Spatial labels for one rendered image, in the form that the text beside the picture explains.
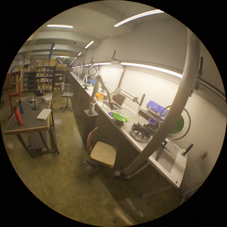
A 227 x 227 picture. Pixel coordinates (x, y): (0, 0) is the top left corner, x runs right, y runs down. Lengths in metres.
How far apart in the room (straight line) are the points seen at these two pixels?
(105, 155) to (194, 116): 1.73
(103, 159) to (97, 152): 0.15
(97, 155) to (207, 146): 2.08
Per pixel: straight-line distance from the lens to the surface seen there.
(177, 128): 1.20
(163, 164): 1.16
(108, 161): 1.14
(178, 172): 1.32
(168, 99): 1.80
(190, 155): 2.01
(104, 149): 1.24
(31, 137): 2.08
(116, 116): 1.17
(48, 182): 1.77
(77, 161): 1.78
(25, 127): 1.17
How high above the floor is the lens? 1.61
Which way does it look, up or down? 26 degrees down
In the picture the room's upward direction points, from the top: 17 degrees clockwise
